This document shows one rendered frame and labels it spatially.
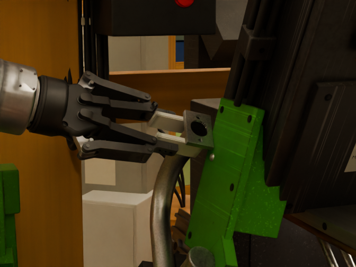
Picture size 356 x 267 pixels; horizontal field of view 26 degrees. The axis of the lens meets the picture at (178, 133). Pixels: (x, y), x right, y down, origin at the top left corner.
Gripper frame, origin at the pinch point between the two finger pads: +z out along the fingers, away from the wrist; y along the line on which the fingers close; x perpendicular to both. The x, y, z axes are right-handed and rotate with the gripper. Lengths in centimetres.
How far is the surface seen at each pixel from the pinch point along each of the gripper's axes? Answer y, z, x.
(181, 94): 26.5, 12.4, 21.0
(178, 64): 511, 267, 507
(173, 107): 24.5, 11.4, 22.9
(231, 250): -18.1, 5.4, -2.3
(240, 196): -12.4, 5.2, -6.1
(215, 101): 15.6, 12.1, 8.9
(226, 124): -1.4, 4.4, -6.1
